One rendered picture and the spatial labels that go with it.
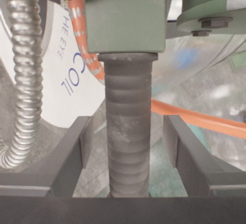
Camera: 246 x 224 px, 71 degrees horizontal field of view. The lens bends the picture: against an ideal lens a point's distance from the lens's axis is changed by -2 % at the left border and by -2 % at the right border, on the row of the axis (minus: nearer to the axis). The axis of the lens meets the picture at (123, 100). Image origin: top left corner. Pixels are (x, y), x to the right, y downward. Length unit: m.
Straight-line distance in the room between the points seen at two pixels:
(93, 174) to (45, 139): 0.47
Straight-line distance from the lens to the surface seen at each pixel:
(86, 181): 1.52
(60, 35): 0.54
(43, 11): 1.09
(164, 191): 2.10
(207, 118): 0.18
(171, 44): 0.44
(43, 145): 1.39
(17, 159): 0.19
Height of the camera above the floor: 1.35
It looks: 49 degrees down
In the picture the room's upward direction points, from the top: 69 degrees clockwise
